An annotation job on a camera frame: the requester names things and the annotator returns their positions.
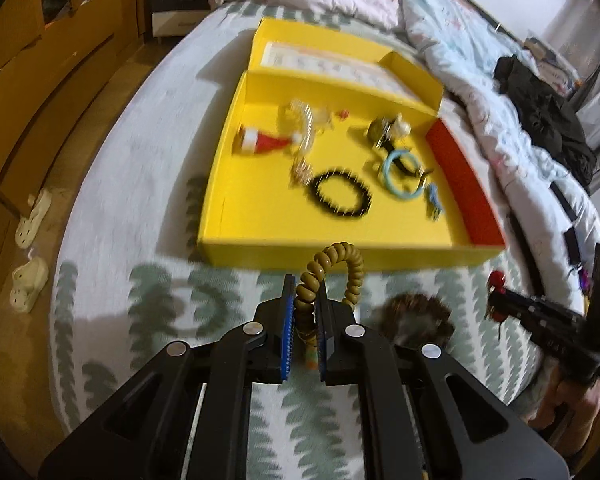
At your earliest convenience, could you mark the light blue ring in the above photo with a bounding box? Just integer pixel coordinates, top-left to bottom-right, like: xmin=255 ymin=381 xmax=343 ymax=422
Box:
xmin=381 ymin=148 xmax=427 ymax=200

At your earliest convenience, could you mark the red bead hairpin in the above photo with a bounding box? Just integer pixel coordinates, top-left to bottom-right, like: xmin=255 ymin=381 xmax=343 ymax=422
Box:
xmin=485 ymin=270 xmax=508 ymax=323

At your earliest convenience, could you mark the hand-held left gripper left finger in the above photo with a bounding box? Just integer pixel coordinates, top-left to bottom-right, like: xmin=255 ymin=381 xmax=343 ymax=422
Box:
xmin=37 ymin=274 xmax=297 ymax=480

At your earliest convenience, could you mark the black clothing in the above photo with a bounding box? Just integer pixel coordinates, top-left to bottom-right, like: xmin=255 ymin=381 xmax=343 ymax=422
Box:
xmin=492 ymin=55 xmax=598 ymax=193

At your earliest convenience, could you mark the black strap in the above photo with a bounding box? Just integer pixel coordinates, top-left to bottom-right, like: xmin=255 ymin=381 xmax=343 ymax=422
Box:
xmin=506 ymin=212 xmax=551 ymax=301

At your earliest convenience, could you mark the white nightstand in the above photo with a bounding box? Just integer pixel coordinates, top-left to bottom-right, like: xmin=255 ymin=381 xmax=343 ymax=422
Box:
xmin=147 ymin=0 xmax=221 ymax=41

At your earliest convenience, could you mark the olive coil hair tie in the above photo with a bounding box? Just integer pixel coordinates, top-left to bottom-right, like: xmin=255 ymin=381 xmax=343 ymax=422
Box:
xmin=294 ymin=241 xmax=366 ymax=368

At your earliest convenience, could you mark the large brown bead bracelet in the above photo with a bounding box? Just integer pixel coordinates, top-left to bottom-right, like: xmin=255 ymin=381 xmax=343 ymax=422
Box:
xmin=380 ymin=292 xmax=456 ymax=348

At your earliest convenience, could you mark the gold rhinestone brooch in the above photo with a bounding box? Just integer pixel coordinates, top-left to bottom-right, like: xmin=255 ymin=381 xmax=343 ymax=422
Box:
xmin=290 ymin=155 xmax=316 ymax=188

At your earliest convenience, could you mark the black hair clip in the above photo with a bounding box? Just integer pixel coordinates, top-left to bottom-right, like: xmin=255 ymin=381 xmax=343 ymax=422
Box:
xmin=387 ymin=147 xmax=433 ymax=181

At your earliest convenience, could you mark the black bead bracelet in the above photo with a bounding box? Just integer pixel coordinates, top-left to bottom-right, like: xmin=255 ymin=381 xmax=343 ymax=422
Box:
xmin=307 ymin=167 xmax=373 ymax=221

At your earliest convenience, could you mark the red santa hat hair clip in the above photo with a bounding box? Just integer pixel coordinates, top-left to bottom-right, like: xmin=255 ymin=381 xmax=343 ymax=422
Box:
xmin=235 ymin=127 xmax=303 ymax=157

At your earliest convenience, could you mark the small blue hair clip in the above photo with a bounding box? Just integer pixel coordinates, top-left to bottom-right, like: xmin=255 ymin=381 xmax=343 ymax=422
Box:
xmin=424 ymin=182 xmax=443 ymax=223

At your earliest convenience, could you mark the green patterned bedspread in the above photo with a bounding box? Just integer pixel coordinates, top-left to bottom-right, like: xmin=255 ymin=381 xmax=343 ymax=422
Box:
xmin=47 ymin=0 xmax=600 ymax=480

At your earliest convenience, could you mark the white blue floral quilt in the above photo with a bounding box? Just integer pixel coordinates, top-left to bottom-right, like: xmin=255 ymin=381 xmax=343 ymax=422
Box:
xmin=395 ymin=0 xmax=600 ymax=306

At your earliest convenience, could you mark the wooden wardrobe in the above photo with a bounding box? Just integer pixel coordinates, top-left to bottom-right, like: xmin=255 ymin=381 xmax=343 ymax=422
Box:
xmin=0 ymin=0 xmax=161 ymax=301

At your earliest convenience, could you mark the pearl claw hair clip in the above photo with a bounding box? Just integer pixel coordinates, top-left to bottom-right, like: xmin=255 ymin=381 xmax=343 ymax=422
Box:
xmin=279 ymin=99 xmax=317 ymax=156

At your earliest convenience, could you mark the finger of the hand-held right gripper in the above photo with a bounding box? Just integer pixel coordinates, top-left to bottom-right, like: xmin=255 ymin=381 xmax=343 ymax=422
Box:
xmin=487 ymin=290 xmax=556 ymax=333

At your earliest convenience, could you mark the yellow cardboard box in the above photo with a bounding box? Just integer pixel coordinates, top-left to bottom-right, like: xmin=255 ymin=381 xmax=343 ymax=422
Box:
xmin=196 ymin=16 xmax=507 ymax=270

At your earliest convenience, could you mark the person's right hand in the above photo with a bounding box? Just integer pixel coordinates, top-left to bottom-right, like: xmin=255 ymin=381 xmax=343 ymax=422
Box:
xmin=532 ymin=365 xmax=600 ymax=441

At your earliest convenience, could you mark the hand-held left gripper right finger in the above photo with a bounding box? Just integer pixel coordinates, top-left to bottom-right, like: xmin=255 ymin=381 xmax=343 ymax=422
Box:
xmin=316 ymin=280 xmax=571 ymax=480

